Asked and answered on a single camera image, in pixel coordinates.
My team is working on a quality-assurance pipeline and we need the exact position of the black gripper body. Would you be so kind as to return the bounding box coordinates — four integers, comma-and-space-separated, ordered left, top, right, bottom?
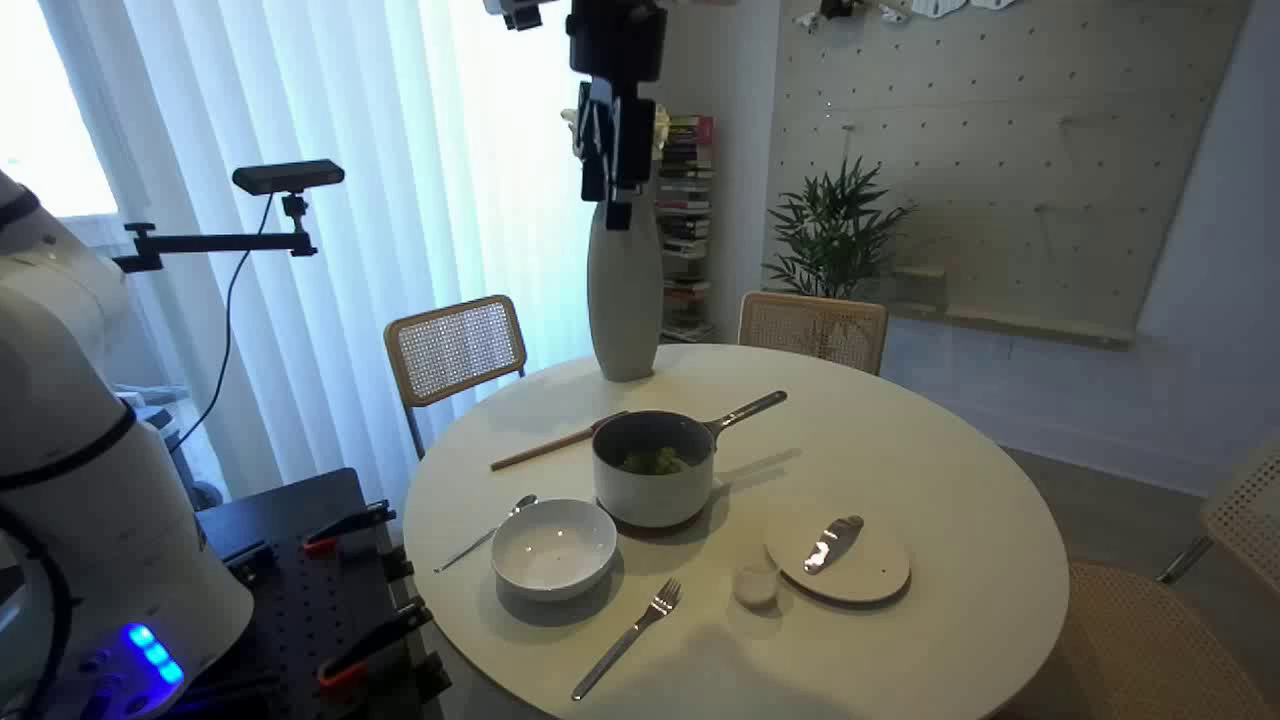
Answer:
573, 75, 664, 206

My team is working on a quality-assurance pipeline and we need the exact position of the colourless plastic cup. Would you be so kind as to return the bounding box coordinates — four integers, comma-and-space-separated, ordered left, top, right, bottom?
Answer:
734, 560, 783, 615

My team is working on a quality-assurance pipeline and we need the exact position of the grey ribbed vase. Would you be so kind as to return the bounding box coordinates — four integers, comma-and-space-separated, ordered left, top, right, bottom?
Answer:
585, 185, 667, 388

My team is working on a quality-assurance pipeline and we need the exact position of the green potted plant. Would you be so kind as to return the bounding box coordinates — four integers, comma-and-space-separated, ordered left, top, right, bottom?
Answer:
766, 154, 919, 300

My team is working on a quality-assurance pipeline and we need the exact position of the wicker back chair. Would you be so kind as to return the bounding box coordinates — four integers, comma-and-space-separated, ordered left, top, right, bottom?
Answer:
382, 294, 533, 463
994, 437, 1280, 720
735, 290, 894, 382

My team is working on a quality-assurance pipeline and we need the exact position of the white curtain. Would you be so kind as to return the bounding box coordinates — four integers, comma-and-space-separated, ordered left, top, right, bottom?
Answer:
36, 0, 622, 512

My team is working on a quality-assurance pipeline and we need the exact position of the white bowl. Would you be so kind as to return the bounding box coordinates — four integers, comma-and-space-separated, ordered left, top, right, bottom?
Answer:
487, 496, 623, 604

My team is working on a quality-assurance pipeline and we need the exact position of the silver spoon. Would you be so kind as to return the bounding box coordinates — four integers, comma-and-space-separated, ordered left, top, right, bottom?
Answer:
432, 491, 542, 575

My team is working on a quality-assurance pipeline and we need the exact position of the beige pegboard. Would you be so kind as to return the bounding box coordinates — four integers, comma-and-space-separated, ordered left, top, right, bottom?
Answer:
769, 0, 1261, 353

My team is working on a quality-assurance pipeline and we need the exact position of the beige plate with spoon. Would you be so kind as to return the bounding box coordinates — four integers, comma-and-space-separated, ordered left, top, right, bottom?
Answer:
761, 512, 916, 611

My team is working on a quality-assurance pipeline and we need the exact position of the silver fork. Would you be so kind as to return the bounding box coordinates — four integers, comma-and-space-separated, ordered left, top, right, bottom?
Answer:
568, 575, 690, 709

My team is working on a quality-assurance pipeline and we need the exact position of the black robot cart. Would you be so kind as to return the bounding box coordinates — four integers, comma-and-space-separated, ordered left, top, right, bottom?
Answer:
194, 463, 453, 720

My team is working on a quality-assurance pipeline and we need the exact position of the white pot with handle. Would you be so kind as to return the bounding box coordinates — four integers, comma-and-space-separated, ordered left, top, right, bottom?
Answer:
589, 388, 793, 535

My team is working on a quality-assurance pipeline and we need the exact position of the black stereo camera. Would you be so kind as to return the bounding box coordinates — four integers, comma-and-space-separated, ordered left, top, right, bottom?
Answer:
230, 155, 349, 201

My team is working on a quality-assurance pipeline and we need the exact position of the black camera cable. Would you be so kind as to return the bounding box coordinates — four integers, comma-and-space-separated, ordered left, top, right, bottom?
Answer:
173, 197, 282, 452

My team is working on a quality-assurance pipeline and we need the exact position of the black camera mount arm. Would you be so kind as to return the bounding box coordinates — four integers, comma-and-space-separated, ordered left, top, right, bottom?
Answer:
114, 194, 323, 281

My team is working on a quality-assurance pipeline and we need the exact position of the red handled clamp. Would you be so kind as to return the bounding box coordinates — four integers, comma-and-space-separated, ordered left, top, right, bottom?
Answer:
299, 496, 400, 560
313, 602, 438, 699

